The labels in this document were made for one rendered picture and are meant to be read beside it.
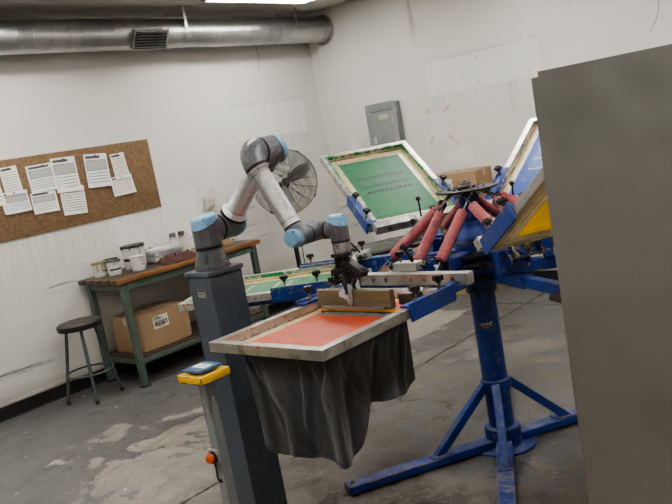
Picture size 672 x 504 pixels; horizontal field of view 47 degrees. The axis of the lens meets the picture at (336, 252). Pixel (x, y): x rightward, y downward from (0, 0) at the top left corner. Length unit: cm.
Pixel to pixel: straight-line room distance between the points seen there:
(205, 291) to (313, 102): 554
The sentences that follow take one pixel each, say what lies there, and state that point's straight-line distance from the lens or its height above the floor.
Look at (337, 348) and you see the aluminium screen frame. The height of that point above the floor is 97.
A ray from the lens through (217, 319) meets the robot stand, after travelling 325.
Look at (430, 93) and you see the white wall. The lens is 775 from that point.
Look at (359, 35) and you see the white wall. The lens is 825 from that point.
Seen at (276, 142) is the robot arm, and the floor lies 167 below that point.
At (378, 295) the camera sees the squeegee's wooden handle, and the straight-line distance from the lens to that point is 296.
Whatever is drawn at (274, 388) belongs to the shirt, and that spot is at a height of 79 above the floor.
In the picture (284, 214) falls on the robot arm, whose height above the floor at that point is 140.
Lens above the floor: 165
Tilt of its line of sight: 8 degrees down
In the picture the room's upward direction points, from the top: 10 degrees counter-clockwise
